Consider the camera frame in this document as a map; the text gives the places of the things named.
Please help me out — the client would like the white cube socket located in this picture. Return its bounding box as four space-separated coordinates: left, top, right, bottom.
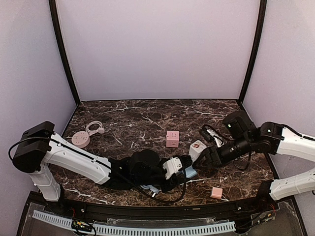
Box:
189 140 207 162

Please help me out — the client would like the blue cube plug adapter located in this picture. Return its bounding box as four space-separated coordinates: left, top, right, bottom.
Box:
185 166 197 178

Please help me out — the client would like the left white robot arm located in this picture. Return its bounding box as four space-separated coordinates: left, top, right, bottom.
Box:
8 121 193 202

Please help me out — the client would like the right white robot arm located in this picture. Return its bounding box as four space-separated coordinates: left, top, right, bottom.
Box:
189 121 315 201

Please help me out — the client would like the pink small plug adapter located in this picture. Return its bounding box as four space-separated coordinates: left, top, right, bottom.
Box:
211 187 223 199

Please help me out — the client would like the pink cube socket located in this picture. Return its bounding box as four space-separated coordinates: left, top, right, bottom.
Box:
166 130 180 148

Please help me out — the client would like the small circuit board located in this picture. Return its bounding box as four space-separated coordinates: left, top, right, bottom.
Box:
71 220 93 232

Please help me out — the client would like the pink round power strip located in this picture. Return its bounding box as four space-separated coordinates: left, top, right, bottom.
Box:
71 131 91 148

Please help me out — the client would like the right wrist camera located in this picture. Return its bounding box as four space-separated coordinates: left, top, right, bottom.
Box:
200 125 224 148

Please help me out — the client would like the grey slotted cable duct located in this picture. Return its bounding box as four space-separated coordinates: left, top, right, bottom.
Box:
32 210 236 236

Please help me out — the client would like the black front table rail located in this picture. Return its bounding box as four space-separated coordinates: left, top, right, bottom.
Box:
64 198 262 221

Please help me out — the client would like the right black frame post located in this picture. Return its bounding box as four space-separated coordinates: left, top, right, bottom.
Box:
237 0 267 107

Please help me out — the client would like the black frame post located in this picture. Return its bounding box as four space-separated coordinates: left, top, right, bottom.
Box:
237 0 267 107
48 0 81 106

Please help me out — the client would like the left black frame post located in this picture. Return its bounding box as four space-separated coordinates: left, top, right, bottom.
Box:
48 0 81 106

